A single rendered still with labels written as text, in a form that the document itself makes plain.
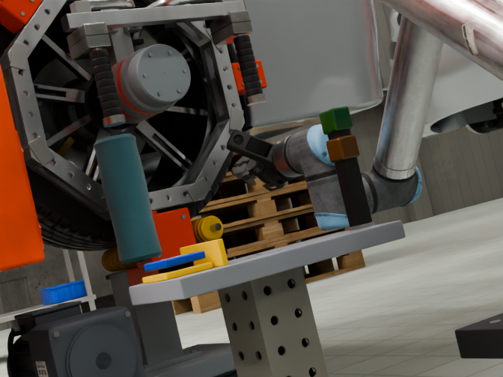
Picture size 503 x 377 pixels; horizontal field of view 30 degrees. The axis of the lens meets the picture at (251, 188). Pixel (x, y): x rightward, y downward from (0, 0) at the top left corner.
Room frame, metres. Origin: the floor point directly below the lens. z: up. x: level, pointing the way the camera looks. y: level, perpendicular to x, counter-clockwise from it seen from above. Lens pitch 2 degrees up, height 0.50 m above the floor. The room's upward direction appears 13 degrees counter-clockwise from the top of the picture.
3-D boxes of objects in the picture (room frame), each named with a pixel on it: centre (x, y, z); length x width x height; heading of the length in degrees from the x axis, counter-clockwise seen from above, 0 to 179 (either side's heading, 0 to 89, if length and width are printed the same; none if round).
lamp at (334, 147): (1.61, -0.17, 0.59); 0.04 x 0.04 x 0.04; 34
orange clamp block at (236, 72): (2.28, -0.04, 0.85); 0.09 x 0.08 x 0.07; 124
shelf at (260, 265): (1.50, 0.00, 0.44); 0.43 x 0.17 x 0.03; 124
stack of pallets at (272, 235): (6.93, 0.15, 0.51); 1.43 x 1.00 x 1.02; 121
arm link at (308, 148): (1.96, -0.15, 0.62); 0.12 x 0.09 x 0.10; 34
